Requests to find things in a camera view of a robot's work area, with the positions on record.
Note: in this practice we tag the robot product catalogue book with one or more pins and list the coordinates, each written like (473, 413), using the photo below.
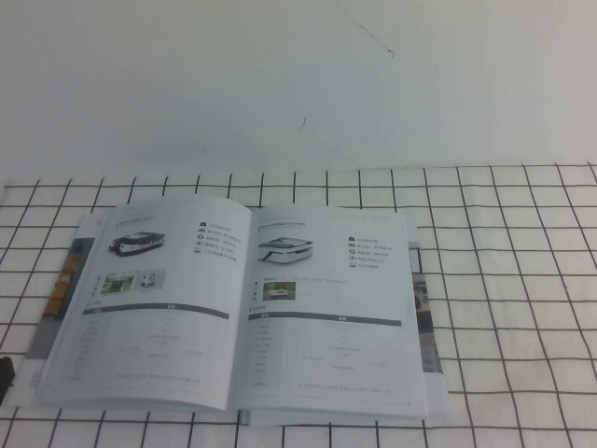
(242, 303)

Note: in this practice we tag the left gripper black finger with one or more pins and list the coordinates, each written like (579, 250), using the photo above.
(5, 378)

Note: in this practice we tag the white black-grid tablecloth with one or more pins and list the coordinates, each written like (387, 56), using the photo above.
(513, 303)

